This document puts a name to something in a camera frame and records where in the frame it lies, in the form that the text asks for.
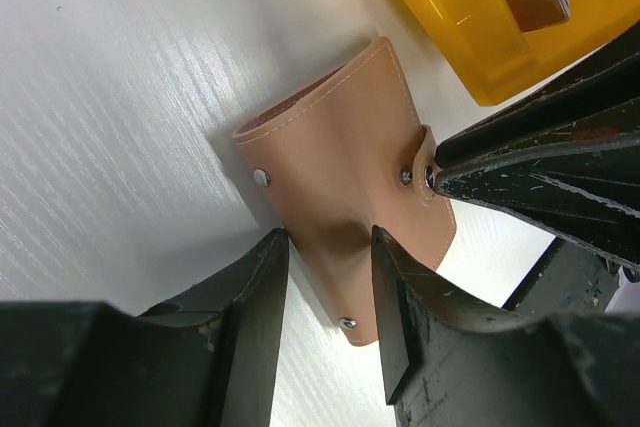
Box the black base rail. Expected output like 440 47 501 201
503 238 639 319

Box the tan leather card holder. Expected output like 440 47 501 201
233 37 456 347

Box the yellow plastic bin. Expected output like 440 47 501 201
402 0 639 106

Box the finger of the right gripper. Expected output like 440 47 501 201
435 24 639 168
434 99 639 269

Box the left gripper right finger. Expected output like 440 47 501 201
371 227 639 426

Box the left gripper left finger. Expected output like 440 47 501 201
1 228 289 426

